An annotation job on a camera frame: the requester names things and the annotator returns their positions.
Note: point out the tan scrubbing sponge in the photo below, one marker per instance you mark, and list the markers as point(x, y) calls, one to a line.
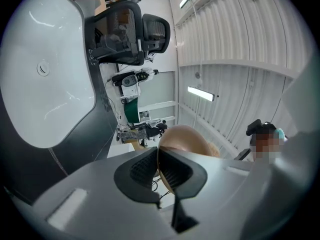
point(213, 149)

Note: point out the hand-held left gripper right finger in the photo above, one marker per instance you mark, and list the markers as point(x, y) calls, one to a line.
point(212, 184)

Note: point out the green bathtub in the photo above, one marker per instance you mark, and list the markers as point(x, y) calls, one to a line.
point(131, 111)

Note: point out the grey roller blind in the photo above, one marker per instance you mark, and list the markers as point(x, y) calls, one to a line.
point(160, 89)

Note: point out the white rectangular sink basin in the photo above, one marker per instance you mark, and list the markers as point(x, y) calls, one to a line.
point(45, 96)

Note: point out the black mesh office chair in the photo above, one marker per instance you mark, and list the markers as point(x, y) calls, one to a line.
point(120, 34)

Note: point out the black head camera rig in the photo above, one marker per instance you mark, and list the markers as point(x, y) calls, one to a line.
point(255, 126)

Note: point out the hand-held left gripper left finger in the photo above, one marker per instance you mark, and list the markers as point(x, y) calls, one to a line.
point(100, 196)

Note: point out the tan ceramic bowl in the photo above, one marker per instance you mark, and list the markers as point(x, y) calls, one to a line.
point(185, 139)

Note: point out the cardboard box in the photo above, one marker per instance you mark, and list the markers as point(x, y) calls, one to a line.
point(140, 146)

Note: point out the person's head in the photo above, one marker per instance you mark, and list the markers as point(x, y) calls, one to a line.
point(265, 146)

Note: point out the small white cabinet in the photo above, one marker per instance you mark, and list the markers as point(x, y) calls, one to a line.
point(130, 91)

